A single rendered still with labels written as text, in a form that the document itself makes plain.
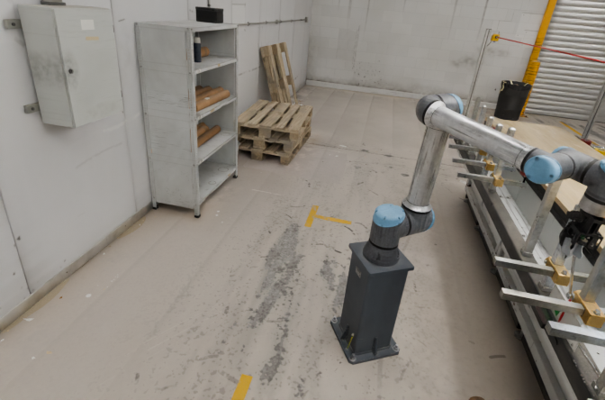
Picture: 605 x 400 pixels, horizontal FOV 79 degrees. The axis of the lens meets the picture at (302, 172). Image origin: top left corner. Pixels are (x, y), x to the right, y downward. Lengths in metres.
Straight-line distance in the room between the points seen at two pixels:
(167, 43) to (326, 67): 6.44
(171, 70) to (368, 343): 2.27
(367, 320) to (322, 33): 7.59
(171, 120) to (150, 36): 0.62
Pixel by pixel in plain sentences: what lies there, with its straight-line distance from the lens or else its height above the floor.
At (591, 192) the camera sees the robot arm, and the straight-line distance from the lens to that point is 1.47.
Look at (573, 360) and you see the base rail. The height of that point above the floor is 0.70.
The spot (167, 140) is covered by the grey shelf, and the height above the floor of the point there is 0.68.
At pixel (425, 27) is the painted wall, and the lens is 8.90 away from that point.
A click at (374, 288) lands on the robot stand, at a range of 1.98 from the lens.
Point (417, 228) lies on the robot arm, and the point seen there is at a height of 0.78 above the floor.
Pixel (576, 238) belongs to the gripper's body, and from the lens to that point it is 1.51.
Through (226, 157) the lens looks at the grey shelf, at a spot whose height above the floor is 0.22.
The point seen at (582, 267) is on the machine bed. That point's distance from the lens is 2.22.
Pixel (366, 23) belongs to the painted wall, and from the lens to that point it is 8.89.
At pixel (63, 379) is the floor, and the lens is 2.37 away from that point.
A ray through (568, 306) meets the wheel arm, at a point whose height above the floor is 0.86.
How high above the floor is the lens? 1.76
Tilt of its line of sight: 25 degrees down
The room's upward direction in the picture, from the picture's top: 5 degrees clockwise
